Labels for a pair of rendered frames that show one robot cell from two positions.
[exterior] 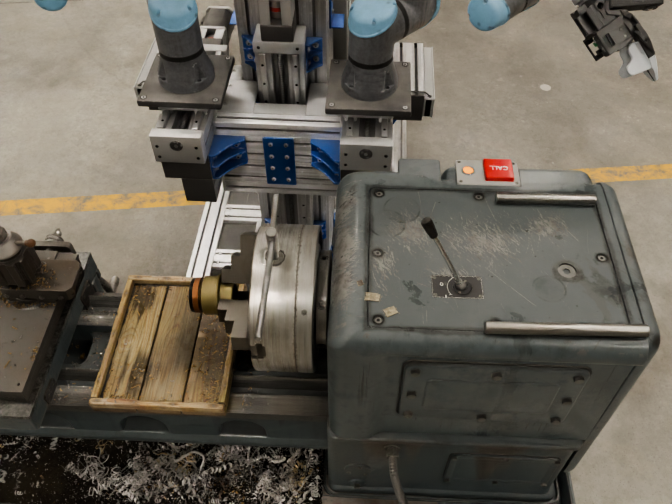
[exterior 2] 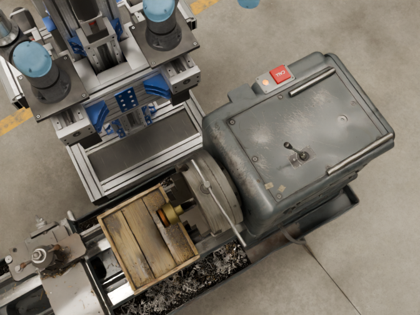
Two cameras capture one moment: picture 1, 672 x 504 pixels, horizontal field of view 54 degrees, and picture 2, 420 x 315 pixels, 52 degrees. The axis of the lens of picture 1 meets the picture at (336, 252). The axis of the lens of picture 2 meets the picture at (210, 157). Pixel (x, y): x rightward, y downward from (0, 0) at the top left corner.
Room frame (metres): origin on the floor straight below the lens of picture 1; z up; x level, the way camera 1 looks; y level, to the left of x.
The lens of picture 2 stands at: (0.49, 0.31, 2.69)
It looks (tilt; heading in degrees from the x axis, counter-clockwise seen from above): 71 degrees down; 327
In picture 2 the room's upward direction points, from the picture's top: straight up
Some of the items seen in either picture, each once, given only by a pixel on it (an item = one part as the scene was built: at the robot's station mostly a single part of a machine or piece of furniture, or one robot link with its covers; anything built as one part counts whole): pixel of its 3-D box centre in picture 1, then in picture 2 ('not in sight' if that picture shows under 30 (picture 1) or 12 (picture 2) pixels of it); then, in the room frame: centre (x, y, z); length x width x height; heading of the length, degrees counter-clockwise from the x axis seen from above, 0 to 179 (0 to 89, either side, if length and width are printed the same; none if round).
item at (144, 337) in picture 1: (174, 341); (148, 237); (0.85, 0.39, 0.89); 0.36 x 0.30 x 0.04; 177
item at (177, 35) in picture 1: (175, 19); (34, 63); (1.52, 0.41, 1.33); 0.13 x 0.12 x 0.14; 17
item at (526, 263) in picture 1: (469, 302); (289, 144); (0.84, -0.29, 1.06); 0.59 x 0.48 x 0.39; 87
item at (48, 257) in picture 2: (1, 242); (40, 256); (0.95, 0.73, 1.13); 0.08 x 0.08 x 0.03
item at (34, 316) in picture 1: (22, 314); (63, 275); (0.89, 0.74, 0.95); 0.43 x 0.17 x 0.05; 177
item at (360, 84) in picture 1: (370, 68); (162, 28); (1.48, -0.09, 1.21); 0.15 x 0.15 x 0.10
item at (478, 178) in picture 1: (485, 180); (274, 81); (1.04, -0.32, 1.23); 0.13 x 0.08 x 0.05; 87
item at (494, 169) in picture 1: (498, 171); (280, 74); (1.04, -0.35, 1.26); 0.06 x 0.06 x 0.02; 87
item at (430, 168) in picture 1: (419, 175); (242, 97); (1.04, -0.18, 1.24); 0.09 x 0.08 x 0.03; 87
